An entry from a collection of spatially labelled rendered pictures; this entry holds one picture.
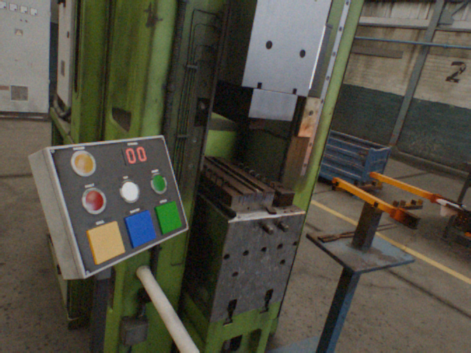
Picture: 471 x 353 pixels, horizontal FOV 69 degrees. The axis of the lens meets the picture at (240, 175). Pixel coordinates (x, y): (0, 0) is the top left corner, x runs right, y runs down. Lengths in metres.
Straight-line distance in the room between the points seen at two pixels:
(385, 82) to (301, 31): 8.22
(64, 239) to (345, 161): 4.47
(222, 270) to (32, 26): 5.38
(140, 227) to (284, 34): 0.75
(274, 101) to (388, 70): 8.30
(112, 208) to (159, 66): 0.50
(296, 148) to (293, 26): 0.55
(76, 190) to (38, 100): 5.56
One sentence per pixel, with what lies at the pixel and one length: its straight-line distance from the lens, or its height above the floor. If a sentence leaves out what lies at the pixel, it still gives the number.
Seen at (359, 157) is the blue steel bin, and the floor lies 0.54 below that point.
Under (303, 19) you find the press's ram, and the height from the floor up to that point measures 1.61.
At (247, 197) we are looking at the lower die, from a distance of 1.28.
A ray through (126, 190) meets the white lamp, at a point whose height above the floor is 1.09.
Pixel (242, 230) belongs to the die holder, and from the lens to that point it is 1.26.
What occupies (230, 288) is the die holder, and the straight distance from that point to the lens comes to 1.39.
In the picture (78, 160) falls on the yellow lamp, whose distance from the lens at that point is 0.82.
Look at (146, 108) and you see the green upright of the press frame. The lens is 1.15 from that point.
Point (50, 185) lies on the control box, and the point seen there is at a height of 1.12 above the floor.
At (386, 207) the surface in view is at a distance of 1.39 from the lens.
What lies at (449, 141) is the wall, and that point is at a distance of 8.80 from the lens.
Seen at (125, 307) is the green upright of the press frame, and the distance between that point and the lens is 1.49.
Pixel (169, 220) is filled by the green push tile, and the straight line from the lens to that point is 0.95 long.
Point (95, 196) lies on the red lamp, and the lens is 0.82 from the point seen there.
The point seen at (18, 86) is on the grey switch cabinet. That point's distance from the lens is 6.24.
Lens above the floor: 1.43
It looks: 18 degrees down
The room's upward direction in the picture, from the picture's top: 11 degrees clockwise
